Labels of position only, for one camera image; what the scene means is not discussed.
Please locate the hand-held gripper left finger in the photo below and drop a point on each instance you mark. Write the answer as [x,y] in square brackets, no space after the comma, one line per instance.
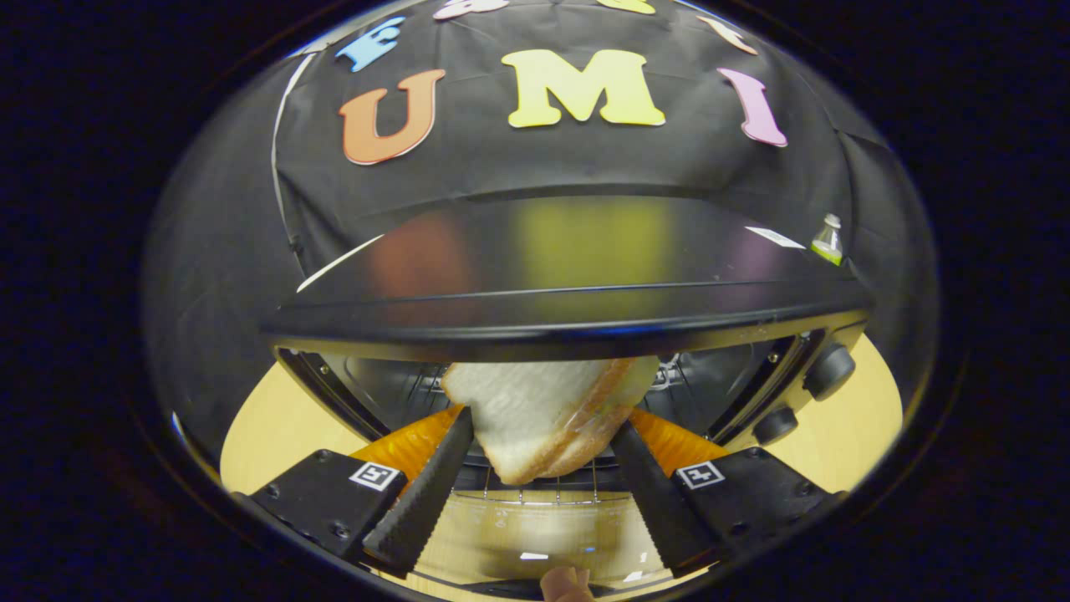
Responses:
[422,502]

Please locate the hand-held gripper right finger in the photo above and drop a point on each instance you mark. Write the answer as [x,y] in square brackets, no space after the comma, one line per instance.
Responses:
[660,510]

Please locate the white bread sandwich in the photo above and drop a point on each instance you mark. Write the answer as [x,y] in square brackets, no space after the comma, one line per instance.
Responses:
[535,410]

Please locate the black toaster oven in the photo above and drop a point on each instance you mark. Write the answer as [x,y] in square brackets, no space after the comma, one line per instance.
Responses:
[568,293]

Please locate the green drink bottle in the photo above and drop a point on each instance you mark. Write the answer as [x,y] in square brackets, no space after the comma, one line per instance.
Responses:
[827,245]

